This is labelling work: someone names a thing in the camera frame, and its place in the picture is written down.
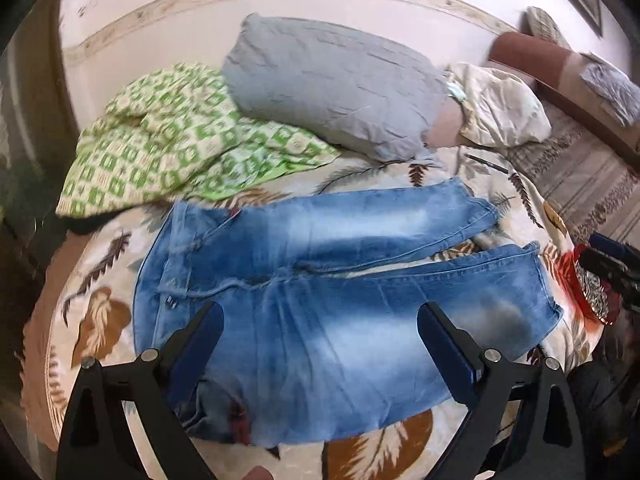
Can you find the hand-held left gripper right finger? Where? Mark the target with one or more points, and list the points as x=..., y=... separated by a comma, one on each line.
x=445, y=355

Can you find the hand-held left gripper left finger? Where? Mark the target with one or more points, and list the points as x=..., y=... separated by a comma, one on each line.
x=202, y=350

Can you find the blue denim pants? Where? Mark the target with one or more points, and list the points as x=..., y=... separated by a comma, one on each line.
x=325, y=335

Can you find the patterned sofa cover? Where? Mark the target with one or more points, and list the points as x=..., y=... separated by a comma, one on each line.
x=580, y=175

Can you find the leaf print blanket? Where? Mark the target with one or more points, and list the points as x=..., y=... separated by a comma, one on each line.
x=100, y=310

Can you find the dark cloth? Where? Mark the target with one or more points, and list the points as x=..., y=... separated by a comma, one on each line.
x=605, y=400

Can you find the grey crumpled cloth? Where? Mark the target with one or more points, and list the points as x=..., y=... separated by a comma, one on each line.
x=610, y=87

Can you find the cream pillow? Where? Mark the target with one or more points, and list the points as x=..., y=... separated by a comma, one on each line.
x=500, y=105

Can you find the green patterned cloth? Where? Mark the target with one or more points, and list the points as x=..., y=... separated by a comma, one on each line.
x=160, y=135

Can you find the brown sofa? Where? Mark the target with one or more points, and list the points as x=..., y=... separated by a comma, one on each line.
x=530, y=55

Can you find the patterned cushion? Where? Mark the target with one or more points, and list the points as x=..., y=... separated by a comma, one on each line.
x=547, y=25

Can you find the wooden wardrobe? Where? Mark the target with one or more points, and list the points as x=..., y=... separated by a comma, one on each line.
x=25, y=135

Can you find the grey pillow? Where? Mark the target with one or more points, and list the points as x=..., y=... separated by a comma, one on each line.
x=330, y=85

